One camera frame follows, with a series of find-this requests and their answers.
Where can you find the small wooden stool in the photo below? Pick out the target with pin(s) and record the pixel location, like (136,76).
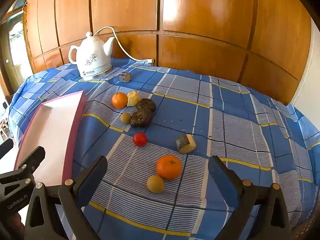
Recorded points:
(3,128)

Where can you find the wooden glass door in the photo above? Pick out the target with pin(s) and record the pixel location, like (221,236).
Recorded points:
(15,42)

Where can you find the pale wedge with dark rind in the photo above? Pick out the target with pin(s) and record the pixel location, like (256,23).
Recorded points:
(186,144)

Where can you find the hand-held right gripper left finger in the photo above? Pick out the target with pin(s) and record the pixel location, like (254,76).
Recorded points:
(90,180)

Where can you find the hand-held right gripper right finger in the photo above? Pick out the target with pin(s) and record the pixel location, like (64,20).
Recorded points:
(222,177)

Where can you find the yellow peeled fruit piece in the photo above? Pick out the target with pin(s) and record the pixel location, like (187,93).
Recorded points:
(133,98)

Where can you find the orange tangerine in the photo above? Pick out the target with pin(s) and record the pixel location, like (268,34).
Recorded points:
(119,100)
(168,167)

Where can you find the red tomato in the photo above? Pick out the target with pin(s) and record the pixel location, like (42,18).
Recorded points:
(140,139)

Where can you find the white tray with pink rim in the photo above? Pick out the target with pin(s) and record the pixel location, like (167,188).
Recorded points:
(52,130)

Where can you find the wooden wardrobe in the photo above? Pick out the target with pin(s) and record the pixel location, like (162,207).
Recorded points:
(200,17)

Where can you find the dark brown water chestnut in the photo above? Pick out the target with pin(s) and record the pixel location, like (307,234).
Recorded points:
(147,104)
(140,118)

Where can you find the white ceramic electric kettle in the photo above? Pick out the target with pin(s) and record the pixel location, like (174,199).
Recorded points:
(92,60)

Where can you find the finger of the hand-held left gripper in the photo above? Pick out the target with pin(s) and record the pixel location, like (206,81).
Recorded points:
(31,161)
(6,148)

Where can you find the blue plaid bed sheet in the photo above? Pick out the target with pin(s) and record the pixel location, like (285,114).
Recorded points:
(225,105)

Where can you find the person's left forearm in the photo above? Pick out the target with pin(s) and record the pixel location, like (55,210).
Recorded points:
(10,227)

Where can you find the white plug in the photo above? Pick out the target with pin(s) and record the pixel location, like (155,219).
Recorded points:
(150,61)

